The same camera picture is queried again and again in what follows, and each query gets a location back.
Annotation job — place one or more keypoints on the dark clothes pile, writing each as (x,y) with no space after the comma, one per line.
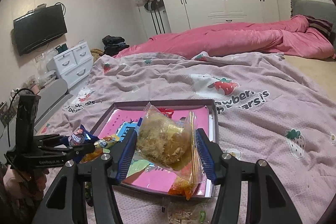
(113,45)

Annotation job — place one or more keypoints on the pink Chinese workbook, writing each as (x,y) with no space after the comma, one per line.
(157,150)

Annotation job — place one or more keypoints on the green pouch with yellow cake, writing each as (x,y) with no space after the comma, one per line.
(136,166)

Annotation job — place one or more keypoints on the yellow wafer bar packet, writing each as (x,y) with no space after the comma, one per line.
(101,146)

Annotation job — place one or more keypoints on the striped dark pillow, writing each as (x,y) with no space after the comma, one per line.
(323,26)

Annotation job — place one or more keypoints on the grey bed headboard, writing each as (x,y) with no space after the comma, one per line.
(318,10)

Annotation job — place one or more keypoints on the white drawer cabinet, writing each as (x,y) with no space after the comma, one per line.
(72,65)

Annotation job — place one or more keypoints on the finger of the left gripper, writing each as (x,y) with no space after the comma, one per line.
(52,140)
(40,156)

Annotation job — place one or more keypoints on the orange rice cracker packet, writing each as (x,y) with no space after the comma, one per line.
(181,187)

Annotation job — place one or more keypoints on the red candy tube packet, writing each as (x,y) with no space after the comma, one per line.
(167,112)

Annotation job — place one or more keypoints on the black wall television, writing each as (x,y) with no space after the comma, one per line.
(38,28)

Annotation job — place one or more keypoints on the clear nougat cracker packet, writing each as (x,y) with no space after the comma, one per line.
(183,211)

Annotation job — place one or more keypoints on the clear meat floss cake packet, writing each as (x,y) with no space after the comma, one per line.
(170,144)

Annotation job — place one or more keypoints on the blue oreo packet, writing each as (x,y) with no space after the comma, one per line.
(81,136)

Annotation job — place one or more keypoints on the grey bench seat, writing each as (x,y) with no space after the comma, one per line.
(53,97)

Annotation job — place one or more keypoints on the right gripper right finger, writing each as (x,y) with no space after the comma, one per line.
(268,201)

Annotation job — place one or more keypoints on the pink quilt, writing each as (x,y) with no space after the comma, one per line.
(293,37)

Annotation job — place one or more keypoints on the dark shallow box tray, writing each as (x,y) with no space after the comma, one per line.
(162,150)

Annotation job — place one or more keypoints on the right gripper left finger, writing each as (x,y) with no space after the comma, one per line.
(64,201)

